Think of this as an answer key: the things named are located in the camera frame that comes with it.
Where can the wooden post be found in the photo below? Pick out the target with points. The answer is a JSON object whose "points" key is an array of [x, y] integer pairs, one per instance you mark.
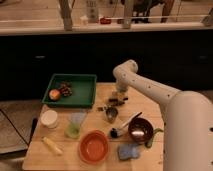
{"points": [[128, 10], [66, 14]]}

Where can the orange bowl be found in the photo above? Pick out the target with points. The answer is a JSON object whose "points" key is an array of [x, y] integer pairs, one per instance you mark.
{"points": [[93, 147]]}

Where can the dark grape bunch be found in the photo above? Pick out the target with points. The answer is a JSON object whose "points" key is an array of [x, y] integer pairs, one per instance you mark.
{"points": [[65, 89]]}

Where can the black and tan eraser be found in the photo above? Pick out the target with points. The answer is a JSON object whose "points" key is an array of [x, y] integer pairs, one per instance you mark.
{"points": [[116, 102]]}

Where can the wooden post left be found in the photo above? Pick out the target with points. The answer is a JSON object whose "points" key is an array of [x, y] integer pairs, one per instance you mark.
{"points": [[66, 14]]}

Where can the small metal cup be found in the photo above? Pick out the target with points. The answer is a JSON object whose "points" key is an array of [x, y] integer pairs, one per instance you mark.
{"points": [[111, 114]]}

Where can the green chili pepper toy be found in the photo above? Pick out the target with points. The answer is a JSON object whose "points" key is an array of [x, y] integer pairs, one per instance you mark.
{"points": [[149, 143]]}

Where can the wooden post right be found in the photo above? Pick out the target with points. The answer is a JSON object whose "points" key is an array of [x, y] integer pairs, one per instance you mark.
{"points": [[128, 10]]}

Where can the dark maroon bowl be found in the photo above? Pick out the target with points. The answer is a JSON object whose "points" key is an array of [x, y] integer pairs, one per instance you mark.
{"points": [[140, 130]]}

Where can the white handled dish brush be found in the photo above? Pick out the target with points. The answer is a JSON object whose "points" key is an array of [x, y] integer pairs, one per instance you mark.
{"points": [[119, 131]]}

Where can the red yellow apple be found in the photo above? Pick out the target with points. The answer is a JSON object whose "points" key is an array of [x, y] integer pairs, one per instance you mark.
{"points": [[54, 94]]}

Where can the blue sponge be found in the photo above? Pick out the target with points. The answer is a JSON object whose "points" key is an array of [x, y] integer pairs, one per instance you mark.
{"points": [[128, 151]]}

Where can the small red object on ledge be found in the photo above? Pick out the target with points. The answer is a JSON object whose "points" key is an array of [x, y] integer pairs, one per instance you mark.
{"points": [[105, 21]]}

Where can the yellow banana toy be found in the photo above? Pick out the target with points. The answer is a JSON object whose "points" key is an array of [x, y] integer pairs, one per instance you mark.
{"points": [[53, 146]]}

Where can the white round container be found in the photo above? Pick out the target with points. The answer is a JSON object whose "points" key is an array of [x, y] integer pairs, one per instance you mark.
{"points": [[49, 119]]}

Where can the green plastic tray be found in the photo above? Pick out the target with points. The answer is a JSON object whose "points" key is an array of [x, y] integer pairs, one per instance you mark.
{"points": [[83, 90]]}

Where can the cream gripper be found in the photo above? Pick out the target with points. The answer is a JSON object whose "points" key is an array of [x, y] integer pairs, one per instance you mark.
{"points": [[119, 95]]}

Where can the clear green plastic cup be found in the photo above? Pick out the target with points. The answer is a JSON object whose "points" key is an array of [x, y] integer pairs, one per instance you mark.
{"points": [[75, 121]]}

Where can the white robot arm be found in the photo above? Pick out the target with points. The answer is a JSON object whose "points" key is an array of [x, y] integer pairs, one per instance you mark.
{"points": [[187, 117]]}

